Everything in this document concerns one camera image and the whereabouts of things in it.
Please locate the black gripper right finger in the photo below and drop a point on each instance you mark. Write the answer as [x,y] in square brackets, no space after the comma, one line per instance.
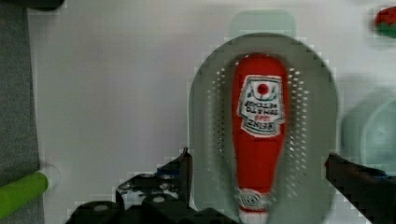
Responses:
[370,190]

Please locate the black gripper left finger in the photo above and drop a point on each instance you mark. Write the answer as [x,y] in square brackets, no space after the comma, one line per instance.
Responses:
[173,179]

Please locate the red plush ketchup bottle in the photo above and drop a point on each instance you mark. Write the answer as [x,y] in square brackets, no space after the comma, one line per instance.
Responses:
[260,113]

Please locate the green oval strainer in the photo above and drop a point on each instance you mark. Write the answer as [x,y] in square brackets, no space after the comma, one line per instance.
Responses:
[300,194]

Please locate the green mug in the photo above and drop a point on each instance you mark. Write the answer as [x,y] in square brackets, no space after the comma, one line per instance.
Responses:
[368,133]

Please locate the green cylinder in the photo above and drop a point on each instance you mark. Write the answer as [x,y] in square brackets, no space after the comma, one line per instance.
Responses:
[20,192]

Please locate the red plush strawberry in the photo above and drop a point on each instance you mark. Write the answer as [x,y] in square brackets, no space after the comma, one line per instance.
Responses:
[385,22]

